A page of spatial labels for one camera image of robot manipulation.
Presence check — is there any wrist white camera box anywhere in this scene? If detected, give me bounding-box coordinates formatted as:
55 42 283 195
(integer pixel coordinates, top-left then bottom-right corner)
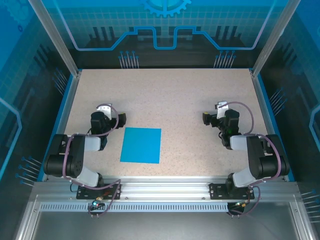
96 103 113 119
215 100 230 120

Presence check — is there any aluminium frame post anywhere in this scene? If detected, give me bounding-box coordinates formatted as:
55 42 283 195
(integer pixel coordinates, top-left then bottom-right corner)
26 0 83 78
250 0 303 78

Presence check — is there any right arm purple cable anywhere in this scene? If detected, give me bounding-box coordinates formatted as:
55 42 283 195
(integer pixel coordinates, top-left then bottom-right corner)
218 101 282 218

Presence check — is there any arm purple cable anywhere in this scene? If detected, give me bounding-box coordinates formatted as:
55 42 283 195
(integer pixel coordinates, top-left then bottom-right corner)
61 102 123 218
218 101 282 218

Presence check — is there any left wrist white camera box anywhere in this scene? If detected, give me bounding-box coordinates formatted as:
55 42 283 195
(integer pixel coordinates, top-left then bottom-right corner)
96 103 113 119

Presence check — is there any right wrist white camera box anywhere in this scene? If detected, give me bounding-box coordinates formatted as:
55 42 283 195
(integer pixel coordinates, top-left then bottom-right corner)
215 100 230 120

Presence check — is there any aluminium mounting rail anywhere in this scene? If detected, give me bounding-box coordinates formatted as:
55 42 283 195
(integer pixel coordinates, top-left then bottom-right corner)
32 176 300 201

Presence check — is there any aluminium table side rail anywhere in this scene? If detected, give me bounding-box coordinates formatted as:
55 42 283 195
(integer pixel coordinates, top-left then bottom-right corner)
250 71 296 182
41 71 82 182

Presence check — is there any blue paper sheet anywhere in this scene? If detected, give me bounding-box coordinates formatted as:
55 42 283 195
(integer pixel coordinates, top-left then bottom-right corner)
119 126 162 165

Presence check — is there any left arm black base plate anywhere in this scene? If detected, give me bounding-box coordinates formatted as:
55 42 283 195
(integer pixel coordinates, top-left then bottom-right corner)
76 183 123 201

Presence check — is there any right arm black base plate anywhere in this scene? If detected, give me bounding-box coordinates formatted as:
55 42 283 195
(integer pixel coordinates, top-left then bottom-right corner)
208 182 256 201

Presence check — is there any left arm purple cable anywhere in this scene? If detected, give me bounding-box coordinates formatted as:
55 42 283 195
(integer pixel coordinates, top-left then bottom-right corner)
61 102 123 218

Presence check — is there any brass cable connector with light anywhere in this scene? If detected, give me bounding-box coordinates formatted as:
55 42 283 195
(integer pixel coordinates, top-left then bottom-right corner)
91 197 105 210
233 199 251 210

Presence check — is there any slotted grey cable duct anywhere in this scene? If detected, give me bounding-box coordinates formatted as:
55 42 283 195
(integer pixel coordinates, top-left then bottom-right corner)
39 201 231 211

